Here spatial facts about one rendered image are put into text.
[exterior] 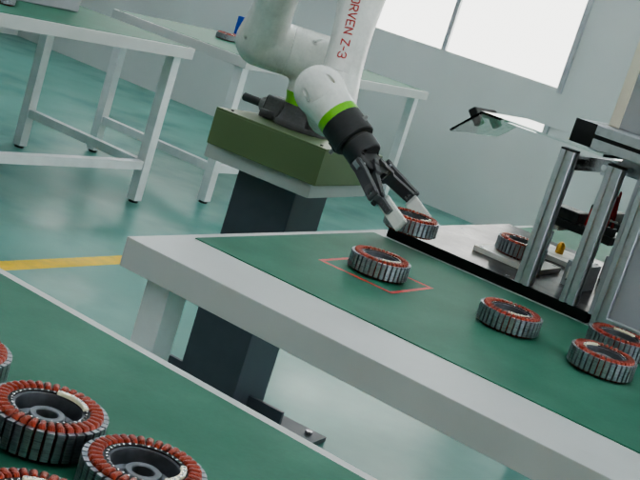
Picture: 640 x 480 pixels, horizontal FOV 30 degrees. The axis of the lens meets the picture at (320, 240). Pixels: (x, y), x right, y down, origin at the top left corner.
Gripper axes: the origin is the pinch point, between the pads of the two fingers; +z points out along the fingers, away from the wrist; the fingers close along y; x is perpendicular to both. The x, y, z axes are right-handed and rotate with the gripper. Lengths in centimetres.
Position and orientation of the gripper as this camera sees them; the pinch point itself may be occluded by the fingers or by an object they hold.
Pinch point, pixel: (410, 219)
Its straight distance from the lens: 242.2
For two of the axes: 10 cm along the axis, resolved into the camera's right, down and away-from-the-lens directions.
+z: 5.3, 7.9, -3.2
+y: -5.4, 0.2, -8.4
